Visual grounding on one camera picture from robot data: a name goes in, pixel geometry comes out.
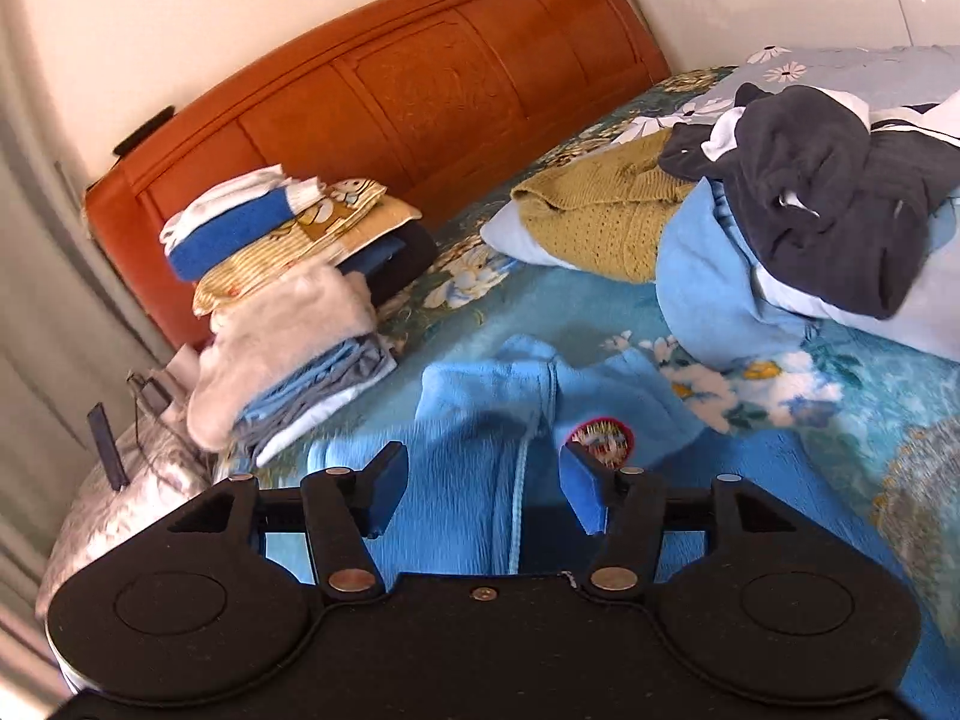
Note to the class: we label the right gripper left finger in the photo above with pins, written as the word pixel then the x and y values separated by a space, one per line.
pixel 344 508

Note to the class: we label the white folded garment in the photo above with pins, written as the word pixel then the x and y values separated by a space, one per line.
pixel 216 201

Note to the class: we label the cream fluffy folded garment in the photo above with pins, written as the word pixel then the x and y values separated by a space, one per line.
pixel 270 335

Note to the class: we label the floral covered bedside table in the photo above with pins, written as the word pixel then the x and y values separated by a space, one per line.
pixel 165 468

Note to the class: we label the mustard knitted sweater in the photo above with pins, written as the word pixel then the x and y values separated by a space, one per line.
pixel 606 212

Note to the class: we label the grey curtain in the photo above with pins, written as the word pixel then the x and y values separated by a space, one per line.
pixel 70 331

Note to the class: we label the light blue floral quilt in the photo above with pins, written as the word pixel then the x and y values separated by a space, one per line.
pixel 928 319

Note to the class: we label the light blue garment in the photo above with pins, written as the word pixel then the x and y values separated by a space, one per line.
pixel 707 292

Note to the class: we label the orange wooden headboard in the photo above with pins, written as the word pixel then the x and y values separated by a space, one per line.
pixel 439 100

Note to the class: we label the yellow striped cartoon garment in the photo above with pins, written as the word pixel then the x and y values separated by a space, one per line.
pixel 347 216

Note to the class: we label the dark grey hooded jacket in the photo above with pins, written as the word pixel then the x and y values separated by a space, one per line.
pixel 832 195

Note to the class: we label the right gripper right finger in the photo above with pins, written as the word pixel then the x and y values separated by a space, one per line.
pixel 625 509

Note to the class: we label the teal floral bed blanket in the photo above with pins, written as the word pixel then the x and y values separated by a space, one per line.
pixel 855 400

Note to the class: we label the grey blue folded garments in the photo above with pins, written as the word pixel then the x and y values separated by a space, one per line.
pixel 308 397

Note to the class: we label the black smartphone on stand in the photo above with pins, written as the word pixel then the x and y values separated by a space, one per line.
pixel 106 447

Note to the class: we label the blue and white folded sweater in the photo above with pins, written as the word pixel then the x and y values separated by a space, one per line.
pixel 227 234

